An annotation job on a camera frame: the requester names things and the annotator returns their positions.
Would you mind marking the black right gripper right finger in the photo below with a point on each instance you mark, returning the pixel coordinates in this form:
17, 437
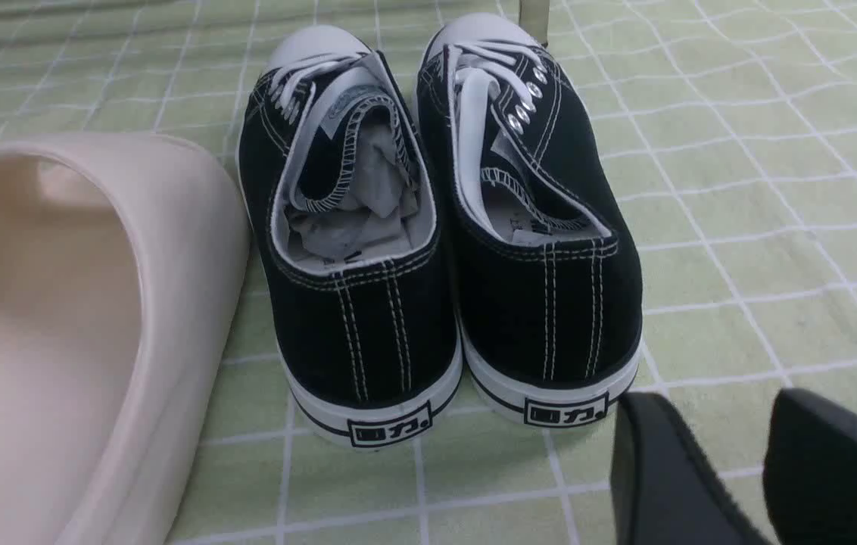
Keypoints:
810, 470

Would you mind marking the black canvas sneaker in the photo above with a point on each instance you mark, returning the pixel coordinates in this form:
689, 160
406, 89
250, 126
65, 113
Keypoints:
348, 224
548, 279

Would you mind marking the metal shoe rack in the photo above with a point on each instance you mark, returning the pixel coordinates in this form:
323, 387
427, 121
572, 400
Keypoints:
534, 18

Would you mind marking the black canvas sneaker right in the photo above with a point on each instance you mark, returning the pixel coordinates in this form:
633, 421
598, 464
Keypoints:
548, 279

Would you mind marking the black canvas sneaker left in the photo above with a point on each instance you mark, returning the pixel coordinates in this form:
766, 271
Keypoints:
348, 224

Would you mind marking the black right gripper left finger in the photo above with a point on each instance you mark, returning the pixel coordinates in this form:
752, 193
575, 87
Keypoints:
664, 490

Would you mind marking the cream foam slide right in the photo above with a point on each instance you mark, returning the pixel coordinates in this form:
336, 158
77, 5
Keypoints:
122, 258

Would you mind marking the green checkered tablecloth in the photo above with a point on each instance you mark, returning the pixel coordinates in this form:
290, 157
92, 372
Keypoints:
728, 131

